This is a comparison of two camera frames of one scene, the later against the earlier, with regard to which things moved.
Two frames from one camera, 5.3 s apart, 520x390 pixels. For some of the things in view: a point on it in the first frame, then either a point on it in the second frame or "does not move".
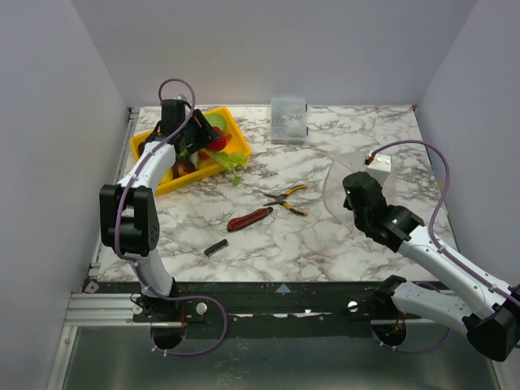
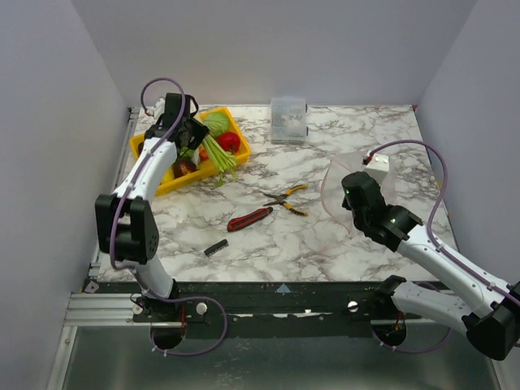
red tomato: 218,145 to 229,140
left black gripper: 203,131 does not move
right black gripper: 355,192 does not move
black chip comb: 219,245 does not move
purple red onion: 181,167 does not move
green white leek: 231,161 to 220,158
